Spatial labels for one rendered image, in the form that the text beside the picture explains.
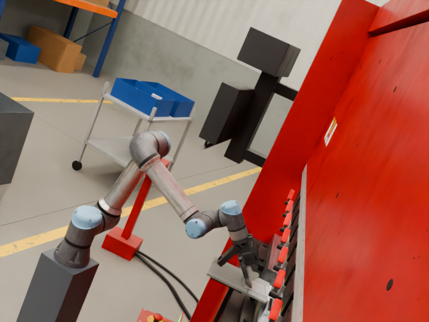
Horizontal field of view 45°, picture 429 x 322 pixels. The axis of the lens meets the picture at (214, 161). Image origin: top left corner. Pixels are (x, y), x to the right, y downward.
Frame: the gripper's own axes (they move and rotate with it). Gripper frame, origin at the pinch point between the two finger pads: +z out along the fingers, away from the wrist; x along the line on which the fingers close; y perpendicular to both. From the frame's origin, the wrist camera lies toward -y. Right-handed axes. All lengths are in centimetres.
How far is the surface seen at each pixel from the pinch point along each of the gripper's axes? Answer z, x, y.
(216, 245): 90, 258, -49
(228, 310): 8.2, -4.3, -11.1
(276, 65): -71, 104, 40
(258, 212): 4, 86, 7
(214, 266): -8.9, 3.2, -12.0
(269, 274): 15.2, 30.9, 7.2
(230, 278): -4.2, -1.7, -6.4
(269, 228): 15, 85, 11
